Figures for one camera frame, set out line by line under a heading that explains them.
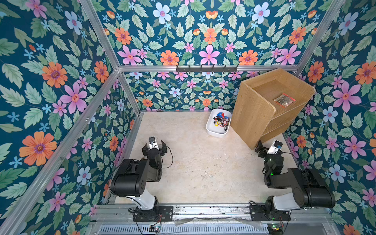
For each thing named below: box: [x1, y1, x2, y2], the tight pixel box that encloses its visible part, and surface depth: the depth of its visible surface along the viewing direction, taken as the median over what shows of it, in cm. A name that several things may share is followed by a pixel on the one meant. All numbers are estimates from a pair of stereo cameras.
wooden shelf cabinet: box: [230, 68, 317, 151], surface depth 86 cm
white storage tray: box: [205, 108, 233, 138], surface depth 113 cm
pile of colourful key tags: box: [213, 112, 230, 131], surface depth 116 cm
